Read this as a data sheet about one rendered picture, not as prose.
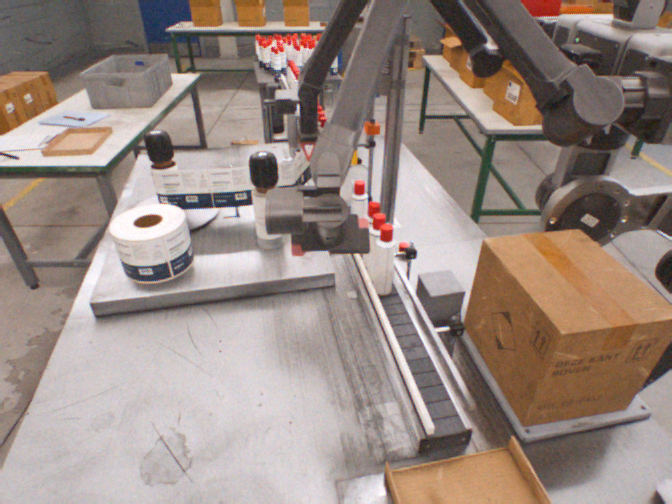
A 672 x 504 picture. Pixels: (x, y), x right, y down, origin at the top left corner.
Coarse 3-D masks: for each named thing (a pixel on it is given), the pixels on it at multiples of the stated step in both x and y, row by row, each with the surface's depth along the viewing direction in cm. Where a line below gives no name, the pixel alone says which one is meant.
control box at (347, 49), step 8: (360, 24) 124; (352, 32) 125; (352, 40) 127; (344, 48) 129; (352, 48) 128; (392, 48) 123; (344, 56) 130; (392, 56) 124; (344, 64) 131; (392, 64) 126; (344, 72) 132; (392, 72) 127; (384, 80) 129; (392, 80) 129; (384, 88) 130
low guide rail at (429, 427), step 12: (360, 264) 124; (372, 288) 115; (372, 300) 113; (384, 312) 107; (384, 324) 104; (396, 348) 97; (408, 372) 92; (408, 384) 90; (420, 396) 87; (420, 408) 85; (432, 432) 82
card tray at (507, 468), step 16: (512, 448) 85; (432, 464) 84; (448, 464) 84; (464, 464) 84; (480, 464) 84; (496, 464) 84; (512, 464) 84; (528, 464) 80; (400, 480) 81; (416, 480) 81; (432, 480) 81; (448, 480) 81; (464, 480) 81; (480, 480) 81; (496, 480) 81; (512, 480) 81; (528, 480) 81; (400, 496) 79; (416, 496) 79; (432, 496) 79; (448, 496) 79; (464, 496) 79; (480, 496) 79; (496, 496) 79; (512, 496) 79; (528, 496) 79; (544, 496) 76
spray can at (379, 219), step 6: (378, 216) 112; (384, 216) 112; (378, 222) 112; (384, 222) 112; (372, 228) 114; (378, 228) 113; (372, 234) 113; (378, 234) 113; (372, 240) 114; (372, 246) 115; (372, 252) 116; (372, 258) 117; (372, 264) 118; (372, 270) 120; (372, 276) 121; (372, 282) 122
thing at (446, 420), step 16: (352, 256) 133; (384, 304) 115; (400, 304) 115; (400, 320) 110; (400, 336) 105; (416, 336) 105; (416, 352) 101; (416, 368) 97; (432, 368) 97; (416, 384) 94; (432, 384) 94; (432, 400) 90; (448, 400) 90; (432, 416) 87; (448, 416) 87; (448, 432) 84; (464, 432) 85
